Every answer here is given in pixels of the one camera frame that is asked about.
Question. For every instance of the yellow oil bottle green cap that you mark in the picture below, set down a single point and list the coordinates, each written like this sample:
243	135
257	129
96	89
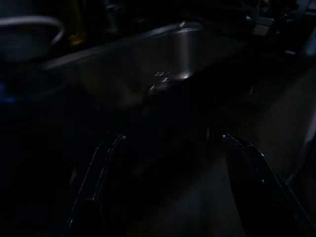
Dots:
76	37

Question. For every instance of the grey water filter canister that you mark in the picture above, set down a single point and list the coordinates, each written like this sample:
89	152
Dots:
24	39

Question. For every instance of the small steel sink bowl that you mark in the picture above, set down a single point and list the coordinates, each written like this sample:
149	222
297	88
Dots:
168	82

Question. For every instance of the stainless steel sink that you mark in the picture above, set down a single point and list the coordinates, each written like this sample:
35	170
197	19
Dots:
148	56

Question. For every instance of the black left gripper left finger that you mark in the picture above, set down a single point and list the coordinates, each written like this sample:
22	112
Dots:
98	185

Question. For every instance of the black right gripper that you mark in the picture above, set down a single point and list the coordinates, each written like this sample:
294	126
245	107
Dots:
266	27

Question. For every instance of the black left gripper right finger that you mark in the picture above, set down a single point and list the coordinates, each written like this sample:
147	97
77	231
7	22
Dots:
251	185

